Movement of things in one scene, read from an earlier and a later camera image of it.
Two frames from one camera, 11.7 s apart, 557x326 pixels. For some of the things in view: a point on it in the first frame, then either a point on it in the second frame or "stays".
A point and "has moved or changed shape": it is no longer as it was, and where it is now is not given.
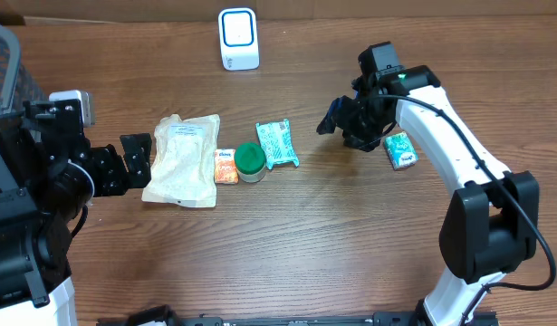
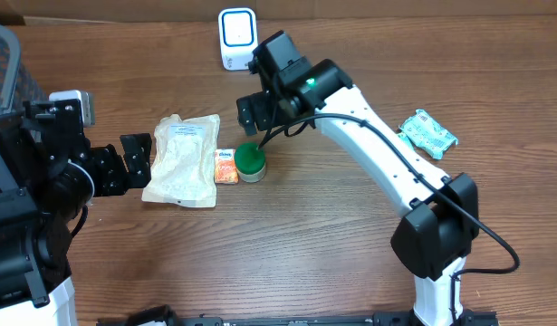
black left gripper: (119, 179) stays
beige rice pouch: (184, 161) stays
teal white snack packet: (276, 141) has moved or changed shape
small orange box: (225, 167) stays
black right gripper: (341, 119) → (257, 113)
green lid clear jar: (250, 161) stays
